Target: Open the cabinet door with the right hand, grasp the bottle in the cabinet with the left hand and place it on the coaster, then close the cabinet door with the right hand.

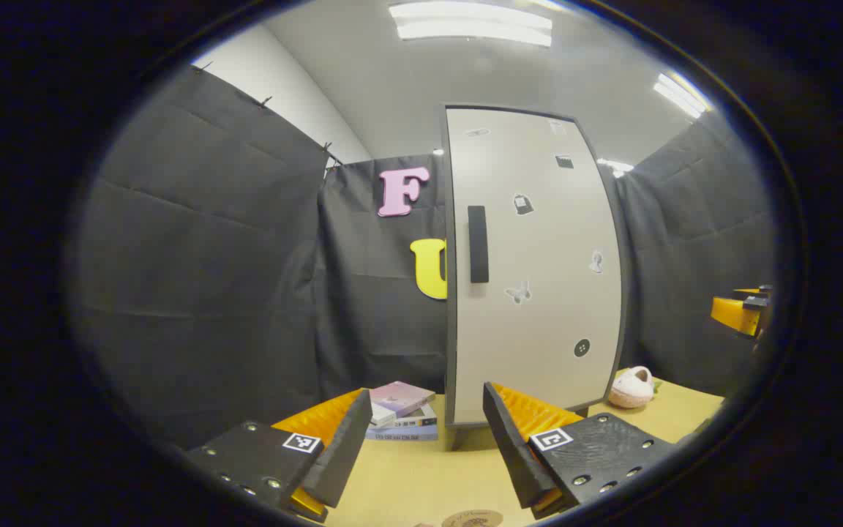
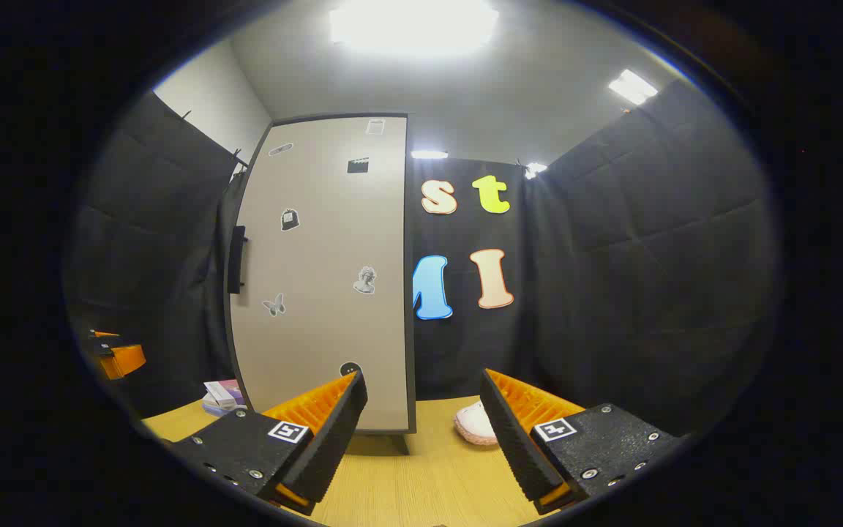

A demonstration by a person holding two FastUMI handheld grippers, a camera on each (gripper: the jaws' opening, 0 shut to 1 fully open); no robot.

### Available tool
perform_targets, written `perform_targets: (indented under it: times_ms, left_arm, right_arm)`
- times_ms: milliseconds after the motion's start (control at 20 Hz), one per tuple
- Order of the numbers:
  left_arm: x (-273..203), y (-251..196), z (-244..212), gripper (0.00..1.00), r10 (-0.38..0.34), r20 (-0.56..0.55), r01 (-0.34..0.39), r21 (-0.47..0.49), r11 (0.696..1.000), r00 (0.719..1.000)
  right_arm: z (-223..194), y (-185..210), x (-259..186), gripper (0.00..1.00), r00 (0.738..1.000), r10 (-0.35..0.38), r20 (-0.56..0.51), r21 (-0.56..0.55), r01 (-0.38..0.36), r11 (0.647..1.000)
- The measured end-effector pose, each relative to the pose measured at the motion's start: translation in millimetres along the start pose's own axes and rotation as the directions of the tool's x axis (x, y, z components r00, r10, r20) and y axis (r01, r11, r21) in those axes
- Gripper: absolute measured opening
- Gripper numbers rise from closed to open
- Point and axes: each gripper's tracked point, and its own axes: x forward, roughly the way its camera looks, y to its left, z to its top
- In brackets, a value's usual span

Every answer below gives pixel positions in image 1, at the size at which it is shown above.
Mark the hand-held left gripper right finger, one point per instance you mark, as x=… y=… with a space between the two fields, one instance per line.
x=513 y=454

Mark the pale blue book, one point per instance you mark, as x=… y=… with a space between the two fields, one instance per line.
x=403 y=435

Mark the dark spine book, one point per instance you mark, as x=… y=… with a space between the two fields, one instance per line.
x=421 y=421

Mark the black backdrop cloth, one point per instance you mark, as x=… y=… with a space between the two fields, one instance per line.
x=209 y=256

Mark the white cabinet door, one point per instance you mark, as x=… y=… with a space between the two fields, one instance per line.
x=538 y=293

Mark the pink book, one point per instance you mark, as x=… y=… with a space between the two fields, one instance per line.
x=401 y=397

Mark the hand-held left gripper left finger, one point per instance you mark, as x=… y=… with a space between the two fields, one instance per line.
x=345 y=454

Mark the white book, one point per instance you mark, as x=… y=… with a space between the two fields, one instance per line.
x=381 y=415

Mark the large ceiling light panel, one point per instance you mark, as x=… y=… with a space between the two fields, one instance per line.
x=473 y=22

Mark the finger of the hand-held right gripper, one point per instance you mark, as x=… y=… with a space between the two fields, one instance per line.
x=732 y=313

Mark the round wooden coaster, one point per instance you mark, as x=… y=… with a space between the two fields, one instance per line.
x=473 y=520

